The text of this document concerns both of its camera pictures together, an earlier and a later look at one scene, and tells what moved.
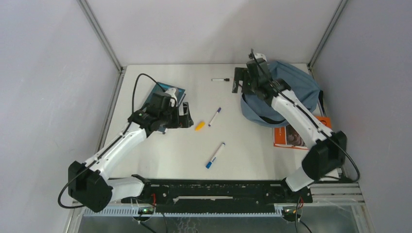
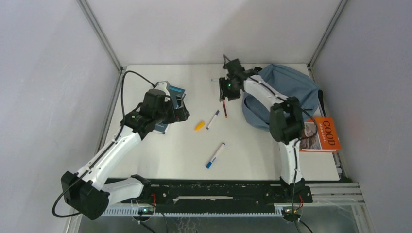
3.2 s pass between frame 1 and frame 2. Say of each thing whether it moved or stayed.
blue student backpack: stayed
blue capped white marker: stayed
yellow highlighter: stayed
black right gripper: moved
